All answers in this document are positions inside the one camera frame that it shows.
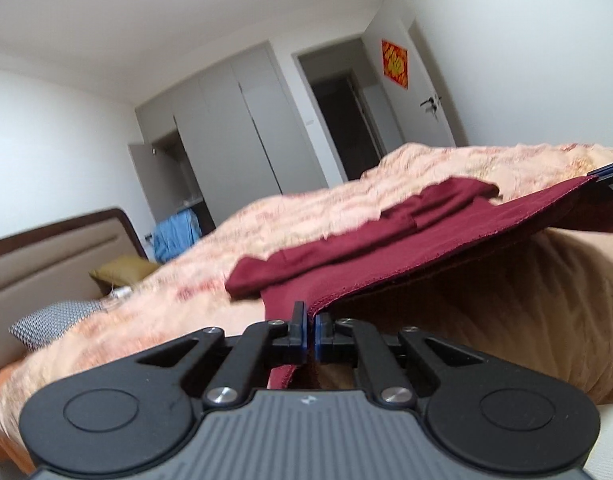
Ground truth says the white room door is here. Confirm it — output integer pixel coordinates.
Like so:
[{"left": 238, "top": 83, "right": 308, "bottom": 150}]
[{"left": 364, "top": 10, "right": 471, "bottom": 150}]

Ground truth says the open grey wardrobe door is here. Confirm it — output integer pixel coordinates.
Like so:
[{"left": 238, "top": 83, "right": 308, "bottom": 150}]
[{"left": 129, "top": 142, "right": 161, "bottom": 233}]

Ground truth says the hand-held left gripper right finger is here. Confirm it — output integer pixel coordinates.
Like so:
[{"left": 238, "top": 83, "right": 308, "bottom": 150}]
[{"left": 314, "top": 312, "right": 488, "bottom": 405}]

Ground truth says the orange bed sheet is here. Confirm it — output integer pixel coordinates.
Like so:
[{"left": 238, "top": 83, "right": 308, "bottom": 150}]
[{"left": 0, "top": 364, "right": 37, "bottom": 480}]

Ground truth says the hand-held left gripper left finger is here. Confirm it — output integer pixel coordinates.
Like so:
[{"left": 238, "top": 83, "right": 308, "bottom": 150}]
[{"left": 135, "top": 301, "right": 307, "bottom": 407}]

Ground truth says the red diamond wall decoration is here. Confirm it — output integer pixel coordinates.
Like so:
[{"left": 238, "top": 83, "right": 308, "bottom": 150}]
[{"left": 381, "top": 38, "right": 410, "bottom": 92}]

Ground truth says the houndstooth pillow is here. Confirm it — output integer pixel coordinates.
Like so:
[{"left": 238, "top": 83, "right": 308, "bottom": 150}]
[{"left": 9, "top": 300, "right": 106, "bottom": 352}]

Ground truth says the maroon long-sleeved sweater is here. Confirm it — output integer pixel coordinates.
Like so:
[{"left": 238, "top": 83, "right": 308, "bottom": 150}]
[{"left": 225, "top": 175, "right": 610, "bottom": 391}]

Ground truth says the mustard yellow pillow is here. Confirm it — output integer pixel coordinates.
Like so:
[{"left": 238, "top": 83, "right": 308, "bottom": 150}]
[{"left": 89, "top": 255, "right": 160, "bottom": 296}]

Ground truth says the grey built-in wardrobe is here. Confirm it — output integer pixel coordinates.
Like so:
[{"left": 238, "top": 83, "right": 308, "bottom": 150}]
[{"left": 129, "top": 41, "right": 348, "bottom": 241}]

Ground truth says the beige padded headboard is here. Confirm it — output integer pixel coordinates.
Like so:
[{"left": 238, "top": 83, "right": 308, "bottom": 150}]
[{"left": 0, "top": 207, "right": 148, "bottom": 378}]

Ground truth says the black door handle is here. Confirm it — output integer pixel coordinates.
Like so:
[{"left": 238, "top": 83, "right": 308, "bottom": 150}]
[{"left": 419, "top": 95, "right": 443, "bottom": 122}]

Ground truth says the blue garment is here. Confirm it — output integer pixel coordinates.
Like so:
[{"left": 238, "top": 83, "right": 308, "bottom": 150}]
[{"left": 151, "top": 208, "right": 203, "bottom": 264}]

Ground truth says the floral peach bed blanket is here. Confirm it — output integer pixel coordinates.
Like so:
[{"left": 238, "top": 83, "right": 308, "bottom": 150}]
[{"left": 0, "top": 142, "right": 613, "bottom": 461}]

